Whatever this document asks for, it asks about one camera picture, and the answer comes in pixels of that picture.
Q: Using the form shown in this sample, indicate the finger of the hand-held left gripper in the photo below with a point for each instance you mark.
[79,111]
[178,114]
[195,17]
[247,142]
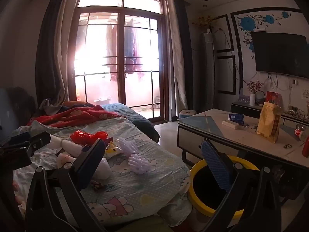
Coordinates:
[39,139]
[18,139]

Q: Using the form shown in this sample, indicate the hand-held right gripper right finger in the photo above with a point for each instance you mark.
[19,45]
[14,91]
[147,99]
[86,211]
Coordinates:
[214,166]

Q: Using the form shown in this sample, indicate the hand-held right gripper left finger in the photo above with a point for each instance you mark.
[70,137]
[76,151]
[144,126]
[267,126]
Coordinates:
[89,165]

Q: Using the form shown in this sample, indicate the white plastic bag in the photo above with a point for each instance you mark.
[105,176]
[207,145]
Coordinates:
[104,170]

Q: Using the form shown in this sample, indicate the small dark red wrapper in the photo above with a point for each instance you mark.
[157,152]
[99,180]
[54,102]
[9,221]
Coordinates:
[97,185]

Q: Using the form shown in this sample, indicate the pink and white wrapper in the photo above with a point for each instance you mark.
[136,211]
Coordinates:
[65,159]

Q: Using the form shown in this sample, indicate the white plastic bottle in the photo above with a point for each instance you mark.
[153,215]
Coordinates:
[70,147]

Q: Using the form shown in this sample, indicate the yellow and white snack wrapper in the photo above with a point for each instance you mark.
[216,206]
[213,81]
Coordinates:
[114,150]

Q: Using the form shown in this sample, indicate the red plastic bag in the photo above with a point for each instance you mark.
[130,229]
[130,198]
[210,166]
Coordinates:
[82,136]

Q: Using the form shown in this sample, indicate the yellow rimmed black trash bin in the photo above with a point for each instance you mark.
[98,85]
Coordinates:
[207,210]

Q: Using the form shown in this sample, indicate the grey cloth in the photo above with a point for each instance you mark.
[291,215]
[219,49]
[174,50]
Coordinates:
[52,107]

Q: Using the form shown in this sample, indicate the white coffee table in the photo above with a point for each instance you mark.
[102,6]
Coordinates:
[212,127]

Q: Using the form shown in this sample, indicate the flat white box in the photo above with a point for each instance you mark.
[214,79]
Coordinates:
[230,124]

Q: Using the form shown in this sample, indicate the red flowered blanket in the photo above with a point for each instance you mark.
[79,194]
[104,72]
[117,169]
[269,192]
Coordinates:
[79,116]

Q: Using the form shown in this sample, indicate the blue packet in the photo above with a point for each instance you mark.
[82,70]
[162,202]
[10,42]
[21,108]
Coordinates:
[235,119]

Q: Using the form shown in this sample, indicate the cartoon printed blanket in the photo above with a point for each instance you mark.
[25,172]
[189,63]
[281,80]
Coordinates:
[144,186]

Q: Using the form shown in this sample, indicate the blue and white stool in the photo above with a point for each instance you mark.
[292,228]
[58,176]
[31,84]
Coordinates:
[187,114]

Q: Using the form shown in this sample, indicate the dark television cabinet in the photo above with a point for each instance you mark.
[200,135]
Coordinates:
[243,110]

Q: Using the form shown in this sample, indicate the teal sofa cushion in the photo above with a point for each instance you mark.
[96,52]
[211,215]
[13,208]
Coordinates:
[137,118]

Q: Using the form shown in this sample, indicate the tan paper snack bag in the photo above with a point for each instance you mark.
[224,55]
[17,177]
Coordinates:
[268,123]

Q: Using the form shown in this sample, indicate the purple card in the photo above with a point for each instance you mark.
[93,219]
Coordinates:
[243,98]

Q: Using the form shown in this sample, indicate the white vase with red flowers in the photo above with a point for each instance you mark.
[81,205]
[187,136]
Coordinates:
[252,99]

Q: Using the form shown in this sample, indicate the round black framed mirror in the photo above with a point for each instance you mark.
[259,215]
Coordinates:
[260,98]

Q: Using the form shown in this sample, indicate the grey and dark curtain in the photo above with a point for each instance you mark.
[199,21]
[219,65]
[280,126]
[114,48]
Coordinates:
[53,53]
[179,65]

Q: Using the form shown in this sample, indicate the red box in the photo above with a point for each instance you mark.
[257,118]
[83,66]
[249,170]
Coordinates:
[274,98]

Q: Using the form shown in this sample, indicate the red and white can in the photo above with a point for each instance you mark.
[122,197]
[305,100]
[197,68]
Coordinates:
[299,133]

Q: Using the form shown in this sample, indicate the red bottle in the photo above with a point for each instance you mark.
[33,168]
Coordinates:
[306,147]

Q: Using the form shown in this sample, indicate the grey tower air conditioner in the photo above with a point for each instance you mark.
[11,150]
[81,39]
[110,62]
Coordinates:
[208,72]

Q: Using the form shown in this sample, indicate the wooden glass balcony door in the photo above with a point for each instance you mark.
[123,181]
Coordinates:
[120,53]

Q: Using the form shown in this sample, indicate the hanging pink garment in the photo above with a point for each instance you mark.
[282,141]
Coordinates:
[111,46]

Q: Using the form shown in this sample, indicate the hanging purple garment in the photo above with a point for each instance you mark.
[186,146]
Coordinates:
[134,50]

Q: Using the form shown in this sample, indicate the yellow artificial flowers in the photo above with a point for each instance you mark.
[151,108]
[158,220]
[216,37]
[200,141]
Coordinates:
[205,20]

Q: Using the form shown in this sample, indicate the wall socket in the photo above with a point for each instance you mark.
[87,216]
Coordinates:
[294,82]

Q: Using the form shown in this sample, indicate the black wall television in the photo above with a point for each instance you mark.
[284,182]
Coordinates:
[280,53]

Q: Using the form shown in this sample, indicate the blue flower wall decal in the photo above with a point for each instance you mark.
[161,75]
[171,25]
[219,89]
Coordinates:
[247,23]

